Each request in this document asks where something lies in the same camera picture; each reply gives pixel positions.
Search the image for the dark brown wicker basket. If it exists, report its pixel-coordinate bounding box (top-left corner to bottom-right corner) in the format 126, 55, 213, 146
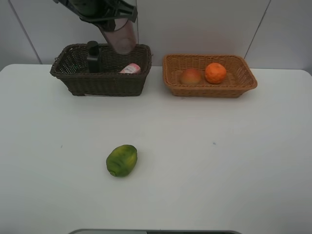
50, 44, 152, 97

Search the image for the light orange wicker basket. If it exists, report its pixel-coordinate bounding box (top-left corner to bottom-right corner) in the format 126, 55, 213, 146
162, 54, 257, 98

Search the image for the dark green pump bottle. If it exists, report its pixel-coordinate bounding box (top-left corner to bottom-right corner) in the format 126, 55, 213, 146
87, 41, 102, 73

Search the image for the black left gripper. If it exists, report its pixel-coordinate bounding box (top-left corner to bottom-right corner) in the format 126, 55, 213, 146
54, 0, 137, 31

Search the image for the translucent purple plastic cup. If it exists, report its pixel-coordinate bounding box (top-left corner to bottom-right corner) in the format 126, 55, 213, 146
100, 19, 137, 55

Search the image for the orange tangerine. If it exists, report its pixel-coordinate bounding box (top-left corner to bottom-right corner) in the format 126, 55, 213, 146
205, 62, 227, 84

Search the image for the pink squeeze bottle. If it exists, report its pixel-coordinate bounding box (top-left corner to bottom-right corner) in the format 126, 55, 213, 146
119, 63, 141, 74

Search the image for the red yellow peach fruit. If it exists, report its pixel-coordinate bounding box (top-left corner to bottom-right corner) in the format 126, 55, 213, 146
180, 68, 202, 85

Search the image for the green papaya fruit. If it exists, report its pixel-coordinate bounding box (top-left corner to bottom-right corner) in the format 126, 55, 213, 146
106, 145, 138, 177

